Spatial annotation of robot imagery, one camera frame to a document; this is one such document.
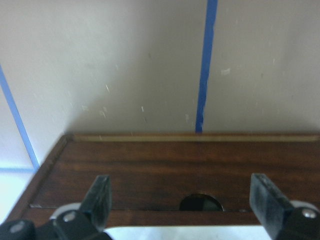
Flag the white plastic tray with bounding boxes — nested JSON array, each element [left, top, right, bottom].
[[104, 225, 270, 240]]

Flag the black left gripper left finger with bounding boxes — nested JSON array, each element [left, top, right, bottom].
[[0, 175, 112, 240]]

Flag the dark brown wooden cabinet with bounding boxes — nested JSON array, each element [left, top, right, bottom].
[[7, 133, 320, 227]]

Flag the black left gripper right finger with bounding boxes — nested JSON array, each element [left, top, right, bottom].
[[249, 173, 320, 240]]

